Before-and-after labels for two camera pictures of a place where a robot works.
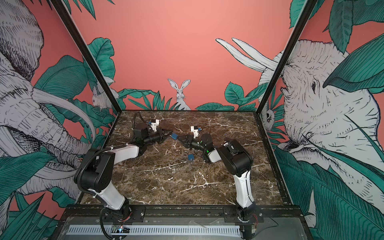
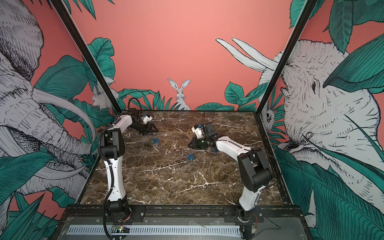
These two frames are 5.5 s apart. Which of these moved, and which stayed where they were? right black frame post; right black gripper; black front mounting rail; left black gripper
Moved: right black gripper; left black gripper
Stayed: black front mounting rail; right black frame post
